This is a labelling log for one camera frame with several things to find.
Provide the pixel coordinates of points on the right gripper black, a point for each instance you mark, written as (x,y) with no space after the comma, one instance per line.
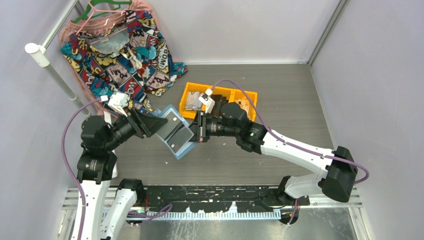
(199,127)

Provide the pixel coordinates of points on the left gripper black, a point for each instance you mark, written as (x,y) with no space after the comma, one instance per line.
(144,124)

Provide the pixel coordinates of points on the blue card holder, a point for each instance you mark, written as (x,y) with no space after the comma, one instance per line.
(164,136)

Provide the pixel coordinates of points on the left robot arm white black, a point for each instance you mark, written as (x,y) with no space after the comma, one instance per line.
(95,171)

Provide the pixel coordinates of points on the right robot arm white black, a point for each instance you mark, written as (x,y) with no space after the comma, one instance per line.
(333,172)

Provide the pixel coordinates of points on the silver cards stack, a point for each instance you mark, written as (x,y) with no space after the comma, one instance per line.
(192,101)

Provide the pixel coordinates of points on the black cards stack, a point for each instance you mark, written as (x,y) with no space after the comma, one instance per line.
(219,101)

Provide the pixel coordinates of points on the tan cards stack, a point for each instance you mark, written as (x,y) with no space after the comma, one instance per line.
(245,105)

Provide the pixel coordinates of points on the comic print shorts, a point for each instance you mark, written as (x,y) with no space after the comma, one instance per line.
(132,58)

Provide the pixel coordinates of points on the pink garment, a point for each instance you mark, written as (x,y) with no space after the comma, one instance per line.
(98,26)

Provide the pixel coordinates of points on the green hanger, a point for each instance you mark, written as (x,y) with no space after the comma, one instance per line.
(96,8)

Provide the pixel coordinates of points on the pink hanger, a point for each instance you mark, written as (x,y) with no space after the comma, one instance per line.
(107,33)

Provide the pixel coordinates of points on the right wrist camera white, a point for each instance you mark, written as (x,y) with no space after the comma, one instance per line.
(206,99)

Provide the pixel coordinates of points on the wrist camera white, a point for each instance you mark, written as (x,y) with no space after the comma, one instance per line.
(206,99)
(118,102)

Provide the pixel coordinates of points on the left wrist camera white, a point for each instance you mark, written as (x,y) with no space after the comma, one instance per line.
(118,102)

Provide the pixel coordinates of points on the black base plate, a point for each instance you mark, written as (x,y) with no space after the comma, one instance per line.
(211,198)

